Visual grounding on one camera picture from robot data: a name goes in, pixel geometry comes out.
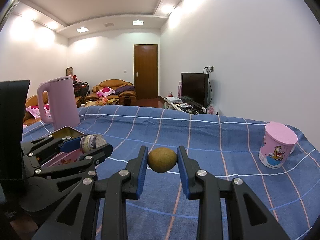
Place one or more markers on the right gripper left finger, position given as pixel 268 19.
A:
pixel 76 217

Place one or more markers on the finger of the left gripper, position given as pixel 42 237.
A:
pixel 65 164
pixel 46 148

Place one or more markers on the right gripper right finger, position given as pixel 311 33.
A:
pixel 247 216

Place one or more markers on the green kiwi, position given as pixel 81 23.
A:
pixel 162 159

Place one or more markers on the pink tin box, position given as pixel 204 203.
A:
pixel 64 158

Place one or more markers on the brown armchair near kettle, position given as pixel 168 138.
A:
pixel 32 113

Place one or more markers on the pink electric kettle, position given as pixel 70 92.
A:
pixel 61 100

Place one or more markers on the brown leather sofa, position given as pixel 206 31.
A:
pixel 112 91

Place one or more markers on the pink cartoon paper cup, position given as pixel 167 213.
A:
pixel 278 142

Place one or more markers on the white tv stand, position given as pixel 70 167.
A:
pixel 185 105

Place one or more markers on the pink box beside television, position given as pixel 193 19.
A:
pixel 179 89

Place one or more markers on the brown wooden door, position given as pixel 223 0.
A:
pixel 145 63

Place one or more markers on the black television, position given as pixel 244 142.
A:
pixel 195 87

